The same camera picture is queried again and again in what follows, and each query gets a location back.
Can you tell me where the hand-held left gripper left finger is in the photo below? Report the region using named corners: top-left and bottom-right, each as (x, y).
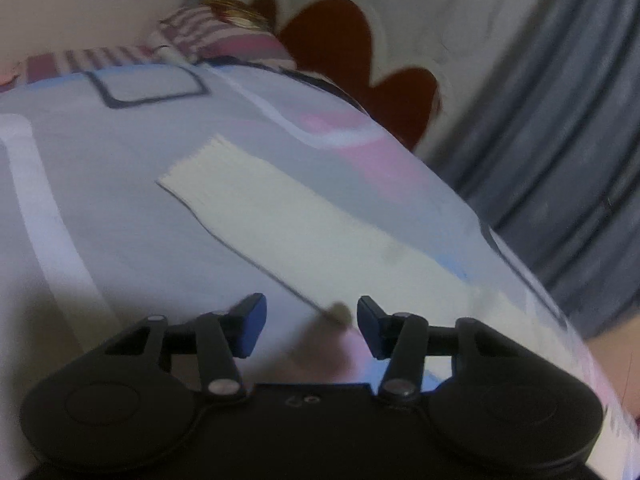
top-left (100, 292), bottom-right (268, 403)

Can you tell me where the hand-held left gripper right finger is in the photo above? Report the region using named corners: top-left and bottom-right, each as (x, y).
top-left (356, 296), bottom-right (531, 403)

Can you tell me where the cream small garment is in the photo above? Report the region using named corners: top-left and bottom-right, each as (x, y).
top-left (156, 134), bottom-right (501, 346)

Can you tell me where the printed pastel bed sheet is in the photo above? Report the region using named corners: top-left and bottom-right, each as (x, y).
top-left (0, 57), bottom-right (640, 480)

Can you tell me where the grey-blue curtain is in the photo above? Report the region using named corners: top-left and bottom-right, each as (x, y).
top-left (425, 0), bottom-right (640, 341)

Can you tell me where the striped pink pillow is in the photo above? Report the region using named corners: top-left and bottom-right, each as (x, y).
top-left (149, 2), bottom-right (297, 70)

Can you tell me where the red white-edged headboard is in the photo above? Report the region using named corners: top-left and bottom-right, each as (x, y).
top-left (249, 0), bottom-right (443, 153)

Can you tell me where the golden patterned cloth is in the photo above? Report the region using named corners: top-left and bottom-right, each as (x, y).
top-left (206, 0), bottom-right (274, 34)

